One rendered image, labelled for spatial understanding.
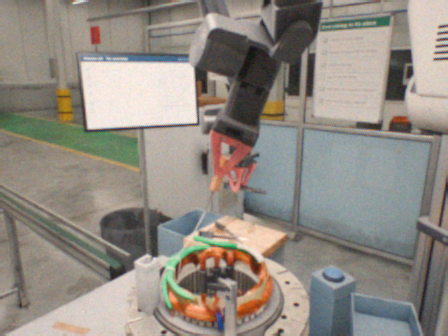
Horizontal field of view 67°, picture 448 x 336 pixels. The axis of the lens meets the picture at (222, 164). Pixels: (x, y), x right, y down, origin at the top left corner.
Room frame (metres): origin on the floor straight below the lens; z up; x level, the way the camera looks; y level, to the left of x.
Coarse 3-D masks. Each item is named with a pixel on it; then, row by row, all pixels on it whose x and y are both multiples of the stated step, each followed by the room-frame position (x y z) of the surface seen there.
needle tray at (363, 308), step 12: (360, 300) 0.57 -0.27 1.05; (372, 300) 0.56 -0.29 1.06; (384, 300) 0.56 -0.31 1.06; (360, 312) 0.57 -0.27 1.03; (372, 312) 0.56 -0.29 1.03; (384, 312) 0.56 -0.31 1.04; (396, 312) 0.55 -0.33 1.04; (408, 312) 0.54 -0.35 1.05; (360, 324) 0.54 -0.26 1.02; (372, 324) 0.54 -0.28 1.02; (384, 324) 0.54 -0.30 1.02; (396, 324) 0.54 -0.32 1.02; (408, 324) 0.54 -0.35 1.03
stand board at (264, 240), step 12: (228, 216) 0.95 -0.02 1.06; (204, 228) 0.86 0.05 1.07; (228, 228) 0.86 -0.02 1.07; (240, 228) 0.86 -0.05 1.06; (264, 228) 0.86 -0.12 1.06; (192, 240) 0.79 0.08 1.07; (216, 240) 0.79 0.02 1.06; (240, 240) 0.79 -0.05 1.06; (252, 240) 0.79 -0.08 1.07; (264, 240) 0.79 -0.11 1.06; (276, 240) 0.79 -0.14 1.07; (264, 252) 0.74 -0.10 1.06
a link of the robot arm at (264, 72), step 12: (252, 48) 0.49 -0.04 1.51; (252, 60) 0.48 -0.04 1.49; (264, 60) 0.48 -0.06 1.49; (276, 60) 0.49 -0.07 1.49; (240, 72) 0.50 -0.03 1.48; (252, 72) 0.48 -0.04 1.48; (264, 72) 0.48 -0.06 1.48; (276, 72) 0.49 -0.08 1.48; (252, 84) 0.49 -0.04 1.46; (264, 84) 0.49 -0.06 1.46
